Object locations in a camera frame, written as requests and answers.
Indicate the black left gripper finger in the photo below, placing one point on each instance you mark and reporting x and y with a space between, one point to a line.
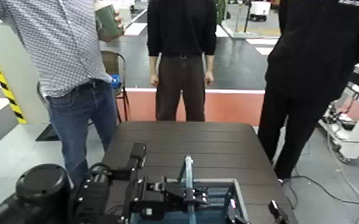
279 215

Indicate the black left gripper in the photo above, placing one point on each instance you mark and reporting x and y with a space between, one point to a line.
145 200

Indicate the grey blue plastic crate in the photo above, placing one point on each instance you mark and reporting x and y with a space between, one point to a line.
217 200

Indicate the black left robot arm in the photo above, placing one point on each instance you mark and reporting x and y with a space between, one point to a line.
41 187

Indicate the person in brown trousers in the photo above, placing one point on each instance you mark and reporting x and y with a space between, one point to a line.
181 78

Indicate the blue item on chair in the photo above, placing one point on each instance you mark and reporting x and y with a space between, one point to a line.
116 82

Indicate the person in black clothes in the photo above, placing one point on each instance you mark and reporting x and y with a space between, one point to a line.
304 68

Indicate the green plant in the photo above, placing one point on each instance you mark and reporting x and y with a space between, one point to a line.
221 11

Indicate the white mobile robot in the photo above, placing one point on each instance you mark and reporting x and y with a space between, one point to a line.
259 9

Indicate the green paper cup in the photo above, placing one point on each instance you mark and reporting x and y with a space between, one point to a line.
108 22

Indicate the person in patterned shirt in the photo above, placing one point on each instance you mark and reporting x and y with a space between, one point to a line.
63 47

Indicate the yellow black hazard stripe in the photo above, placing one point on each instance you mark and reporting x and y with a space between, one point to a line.
7 90

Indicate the metal frame chair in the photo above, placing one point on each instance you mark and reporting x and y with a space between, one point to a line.
117 65

